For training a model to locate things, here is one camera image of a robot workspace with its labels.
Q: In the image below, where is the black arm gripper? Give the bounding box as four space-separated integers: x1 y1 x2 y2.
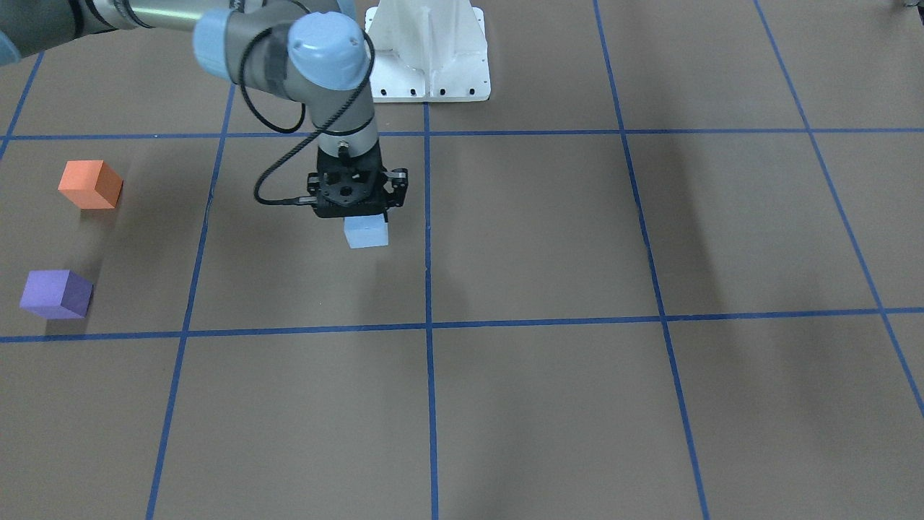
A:
307 148 409 220

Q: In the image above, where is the light blue foam block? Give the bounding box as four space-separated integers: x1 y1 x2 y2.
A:
343 213 389 249

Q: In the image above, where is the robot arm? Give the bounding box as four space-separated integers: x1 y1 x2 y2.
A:
1 1 409 222

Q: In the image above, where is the orange foam block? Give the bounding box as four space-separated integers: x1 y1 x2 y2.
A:
57 160 124 210

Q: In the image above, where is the purple foam block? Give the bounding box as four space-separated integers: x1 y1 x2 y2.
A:
19 269 95 320

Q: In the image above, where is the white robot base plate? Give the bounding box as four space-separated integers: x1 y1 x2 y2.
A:
363 4 492 103

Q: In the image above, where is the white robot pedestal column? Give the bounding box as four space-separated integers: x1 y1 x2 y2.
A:
366 1 488 73

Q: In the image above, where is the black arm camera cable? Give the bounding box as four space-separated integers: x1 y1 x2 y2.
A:
238 0 376 207

